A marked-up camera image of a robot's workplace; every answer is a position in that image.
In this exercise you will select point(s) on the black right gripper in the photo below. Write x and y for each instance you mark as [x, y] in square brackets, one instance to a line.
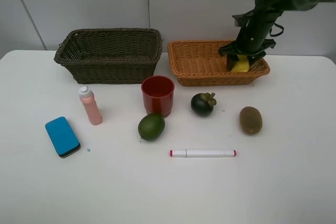
[251, 41]

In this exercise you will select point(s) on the yellow lemon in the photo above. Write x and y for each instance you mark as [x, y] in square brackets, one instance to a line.
[241, 64]

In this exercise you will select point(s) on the dark mangosteen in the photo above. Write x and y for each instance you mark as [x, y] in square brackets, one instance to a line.
[203, 103]

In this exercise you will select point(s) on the brown kiwi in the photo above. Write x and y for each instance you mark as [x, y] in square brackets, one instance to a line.
[250, 120]

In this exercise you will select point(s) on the white marker pink caps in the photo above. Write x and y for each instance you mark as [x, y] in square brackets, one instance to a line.
[202, 153]

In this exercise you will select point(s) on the green lime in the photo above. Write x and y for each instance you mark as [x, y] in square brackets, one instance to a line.
[151, 127]

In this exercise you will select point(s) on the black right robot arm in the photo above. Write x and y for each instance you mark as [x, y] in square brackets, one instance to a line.
[281, 6]

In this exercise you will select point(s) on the orange wicker basket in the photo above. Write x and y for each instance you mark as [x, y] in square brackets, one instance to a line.
[197, 63]

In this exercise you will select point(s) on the red plastic cup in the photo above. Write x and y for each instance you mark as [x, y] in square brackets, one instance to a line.
[158, 94]

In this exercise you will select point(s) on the dark brown wicker basket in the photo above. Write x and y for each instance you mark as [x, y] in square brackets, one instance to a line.
[110, 55]

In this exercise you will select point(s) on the pink bottle white cap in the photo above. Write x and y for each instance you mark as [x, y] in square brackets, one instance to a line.
[87, 98]

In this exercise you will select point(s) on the blue whiteboard eraser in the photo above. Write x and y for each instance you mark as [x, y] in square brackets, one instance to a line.
[62, 137]

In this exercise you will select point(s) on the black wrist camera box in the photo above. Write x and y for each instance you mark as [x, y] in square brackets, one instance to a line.
[241, 20]

